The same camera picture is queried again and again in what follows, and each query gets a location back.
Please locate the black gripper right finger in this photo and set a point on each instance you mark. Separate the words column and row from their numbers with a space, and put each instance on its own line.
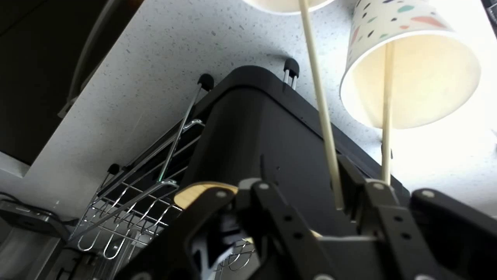
column 405, row 239

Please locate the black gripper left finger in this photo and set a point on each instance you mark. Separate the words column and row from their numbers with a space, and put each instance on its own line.
column 280, row 228

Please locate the wooden coffee stirrer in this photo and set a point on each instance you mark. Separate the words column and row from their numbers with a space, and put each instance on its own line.
column 321, row 104
column 387, row 114

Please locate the black dish rack tray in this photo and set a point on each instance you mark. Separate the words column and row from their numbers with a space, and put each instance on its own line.
column 259, row 141

